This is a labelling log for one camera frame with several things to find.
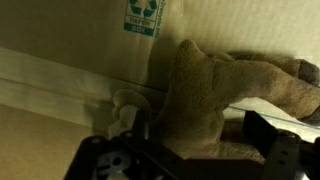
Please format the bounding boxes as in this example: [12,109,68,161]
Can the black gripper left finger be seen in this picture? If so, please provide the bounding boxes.
[131,110,149,140]

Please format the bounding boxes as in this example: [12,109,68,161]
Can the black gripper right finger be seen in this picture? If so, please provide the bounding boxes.
[242,111,279,150]

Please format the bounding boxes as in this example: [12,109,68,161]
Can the brown plush toy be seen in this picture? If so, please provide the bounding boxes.
[108,40,320,163]

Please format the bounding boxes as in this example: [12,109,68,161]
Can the large cardboard box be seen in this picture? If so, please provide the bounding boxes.
[0,0,320,180]

